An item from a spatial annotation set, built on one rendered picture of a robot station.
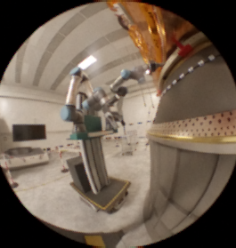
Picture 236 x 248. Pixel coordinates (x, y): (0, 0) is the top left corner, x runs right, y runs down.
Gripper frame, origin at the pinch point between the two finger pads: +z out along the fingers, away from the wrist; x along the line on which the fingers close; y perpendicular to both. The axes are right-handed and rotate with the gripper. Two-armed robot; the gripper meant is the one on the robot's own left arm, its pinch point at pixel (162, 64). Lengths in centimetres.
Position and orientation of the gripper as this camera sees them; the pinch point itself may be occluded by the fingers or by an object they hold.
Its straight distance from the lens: 84.0
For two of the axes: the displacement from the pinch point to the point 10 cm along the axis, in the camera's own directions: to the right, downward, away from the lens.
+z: 8.8, -1.5, -4.5
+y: -1.3, -9.9, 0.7
